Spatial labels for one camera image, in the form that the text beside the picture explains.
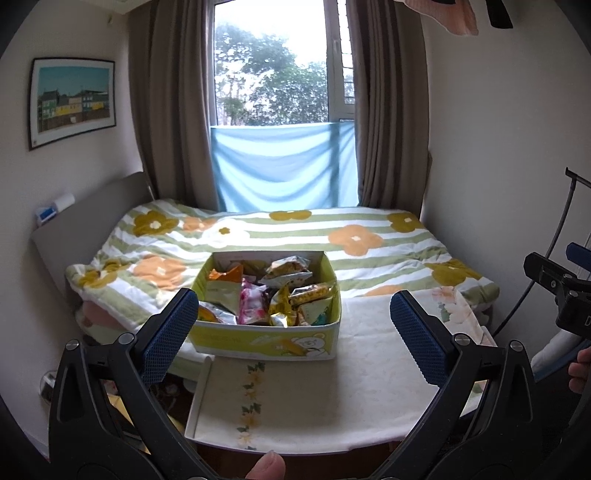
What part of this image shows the framed landscape picture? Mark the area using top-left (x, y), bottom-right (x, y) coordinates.
top-left (28, 58), bottom-right (116, 152)

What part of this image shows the grey headboard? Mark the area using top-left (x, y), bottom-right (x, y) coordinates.
top-left (30, 172), bottom-right (148, 296)

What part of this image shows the white air conditioner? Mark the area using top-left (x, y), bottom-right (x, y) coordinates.
top-left (108, 0), bottom-right (153, 14)

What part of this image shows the green cardboard storage box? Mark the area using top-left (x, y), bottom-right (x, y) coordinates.
top-left (187, 249), bottom-right (342, 361)

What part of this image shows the white tablecloth with floral stripe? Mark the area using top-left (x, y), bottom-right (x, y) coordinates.
top-left (185, 288), bottom-right (497, 455)

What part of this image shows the light blue cloth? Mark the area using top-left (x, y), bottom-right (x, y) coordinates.
top-left (210, 119), bottom-right (357, 213)

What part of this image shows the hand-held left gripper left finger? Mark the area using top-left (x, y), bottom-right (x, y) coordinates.
top-left (48, 287), bottom-right (218, 480)

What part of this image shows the person's left hand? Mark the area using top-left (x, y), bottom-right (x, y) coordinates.
top-left (245, 451), bottom-right (286, 480)

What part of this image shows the pink hanging cloth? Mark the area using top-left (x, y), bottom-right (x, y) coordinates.
top-left (406, 0), bottom-right (481, 37)

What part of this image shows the white and blue lint roller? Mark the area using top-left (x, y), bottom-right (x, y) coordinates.
top-left (36, 191), bottom-right (76, 227)

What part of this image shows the striped floral blanket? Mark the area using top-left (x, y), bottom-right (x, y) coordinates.
top-left (65, 198), bottom-right (502, 333)

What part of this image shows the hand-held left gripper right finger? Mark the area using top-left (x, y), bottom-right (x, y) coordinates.
top-left (369, 290), bottom-right (543, 480)

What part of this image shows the person's right hand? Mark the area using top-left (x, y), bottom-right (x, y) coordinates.
top-left (568, 346), bottom-right (591, 396)

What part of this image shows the pink snack packet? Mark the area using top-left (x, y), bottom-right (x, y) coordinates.
top-left (238, 282), bottom-right (271, 326)

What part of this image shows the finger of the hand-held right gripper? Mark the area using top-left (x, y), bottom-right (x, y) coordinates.
top-left (523, 251), bottom-right (583, 297)
top-left (567, 241), bottom-right (591, 272)

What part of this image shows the black curved cable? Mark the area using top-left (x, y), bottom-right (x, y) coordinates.
top-left (494, 167), bottom-right (591, 337)

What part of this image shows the floral white cloth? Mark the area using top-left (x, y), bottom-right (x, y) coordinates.
top-left (427, 286), bottom-right (490, 324)

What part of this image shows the pink pillow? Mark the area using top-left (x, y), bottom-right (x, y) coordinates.
top-left (76, 302), bottom-right (116, 333)

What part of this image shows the window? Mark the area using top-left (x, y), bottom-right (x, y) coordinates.
top-left (213, 0), bottom-right (356, 127)

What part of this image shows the pile of snack packets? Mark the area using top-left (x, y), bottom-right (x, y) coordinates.
top-left (198, 255), bottom-right (335, 328)

